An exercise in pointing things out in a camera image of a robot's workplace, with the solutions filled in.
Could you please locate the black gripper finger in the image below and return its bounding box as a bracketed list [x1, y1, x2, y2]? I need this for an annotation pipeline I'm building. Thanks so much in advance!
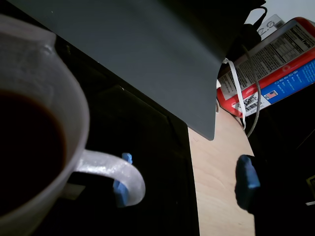
[112, 152, 134, 207]
[234, 154, 261, 214]

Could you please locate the translucent pink plastic kettle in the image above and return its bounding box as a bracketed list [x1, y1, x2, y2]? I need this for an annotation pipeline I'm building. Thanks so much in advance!
[0, 13, 146, 236]

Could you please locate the brown tea liquid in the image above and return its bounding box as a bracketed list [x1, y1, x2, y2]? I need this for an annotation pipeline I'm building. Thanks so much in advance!
[0, 90, 67, 217]

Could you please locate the black silicone work mat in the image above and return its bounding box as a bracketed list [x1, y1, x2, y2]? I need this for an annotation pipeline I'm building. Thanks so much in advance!
[0, 0, 200, 236]

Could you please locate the red supplement container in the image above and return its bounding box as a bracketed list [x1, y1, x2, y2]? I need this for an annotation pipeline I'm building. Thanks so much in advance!
[216, 16, 315, 118]

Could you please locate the light gray silicone sheet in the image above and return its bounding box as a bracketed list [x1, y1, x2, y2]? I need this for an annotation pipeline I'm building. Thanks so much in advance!
[7, 0, 232, 141]

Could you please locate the white printed card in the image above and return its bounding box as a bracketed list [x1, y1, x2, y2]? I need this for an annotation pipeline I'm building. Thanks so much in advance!
[255, 14, 286, 40]

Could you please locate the gray braided cable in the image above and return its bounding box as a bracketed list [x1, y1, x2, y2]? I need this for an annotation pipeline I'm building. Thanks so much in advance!
[242, 44, 261, 138]

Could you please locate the white flat strap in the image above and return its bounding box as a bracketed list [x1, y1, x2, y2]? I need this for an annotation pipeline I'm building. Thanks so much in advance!
[222, 58, 247, 130]

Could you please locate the black plug with cable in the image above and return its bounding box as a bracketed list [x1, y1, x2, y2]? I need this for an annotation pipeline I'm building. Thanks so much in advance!
[243, 6, 269, 43]

